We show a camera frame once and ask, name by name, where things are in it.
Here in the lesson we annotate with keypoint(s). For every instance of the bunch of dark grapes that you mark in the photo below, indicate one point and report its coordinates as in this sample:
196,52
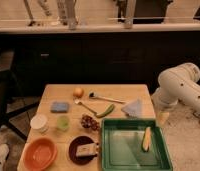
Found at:
89,123

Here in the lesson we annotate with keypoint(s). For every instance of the white cup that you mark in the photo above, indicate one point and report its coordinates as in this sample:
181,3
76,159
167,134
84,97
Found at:
39,123

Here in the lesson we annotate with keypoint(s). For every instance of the grey block on plate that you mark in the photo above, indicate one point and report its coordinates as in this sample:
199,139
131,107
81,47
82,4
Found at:
86,150

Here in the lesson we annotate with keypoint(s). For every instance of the metal spoon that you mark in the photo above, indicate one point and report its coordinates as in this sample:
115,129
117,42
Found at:
78,102

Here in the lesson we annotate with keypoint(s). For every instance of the wooden table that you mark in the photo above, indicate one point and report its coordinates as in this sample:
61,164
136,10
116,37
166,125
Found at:
64,93

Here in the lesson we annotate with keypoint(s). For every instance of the black chair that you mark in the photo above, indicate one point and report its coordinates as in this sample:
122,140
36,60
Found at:
5,79

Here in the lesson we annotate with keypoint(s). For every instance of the green plastic tray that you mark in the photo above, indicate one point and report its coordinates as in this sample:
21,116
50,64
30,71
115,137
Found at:
121,146

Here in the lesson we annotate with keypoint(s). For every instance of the orange fruit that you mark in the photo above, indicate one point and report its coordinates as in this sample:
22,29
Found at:
78,92

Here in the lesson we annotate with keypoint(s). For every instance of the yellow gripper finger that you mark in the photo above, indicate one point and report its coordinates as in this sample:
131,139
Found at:
163,116

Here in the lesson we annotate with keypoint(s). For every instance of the black-headed brush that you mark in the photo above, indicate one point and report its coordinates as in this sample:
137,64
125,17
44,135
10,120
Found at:
93,95

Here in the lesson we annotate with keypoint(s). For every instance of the dark brown plate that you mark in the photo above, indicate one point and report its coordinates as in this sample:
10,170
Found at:
81,140

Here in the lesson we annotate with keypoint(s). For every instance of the green cup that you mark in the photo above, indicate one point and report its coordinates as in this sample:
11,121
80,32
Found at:
62,123

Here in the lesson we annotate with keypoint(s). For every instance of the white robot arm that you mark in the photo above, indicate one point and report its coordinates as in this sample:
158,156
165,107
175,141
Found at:
176,83

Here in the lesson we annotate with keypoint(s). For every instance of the blue sponge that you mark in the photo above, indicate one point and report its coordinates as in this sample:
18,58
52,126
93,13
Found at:
59,107

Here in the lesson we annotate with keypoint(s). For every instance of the light blue cloth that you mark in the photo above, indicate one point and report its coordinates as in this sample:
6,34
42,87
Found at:
133,109

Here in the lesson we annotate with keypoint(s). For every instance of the red bowl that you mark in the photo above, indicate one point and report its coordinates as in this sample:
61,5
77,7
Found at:
40,154

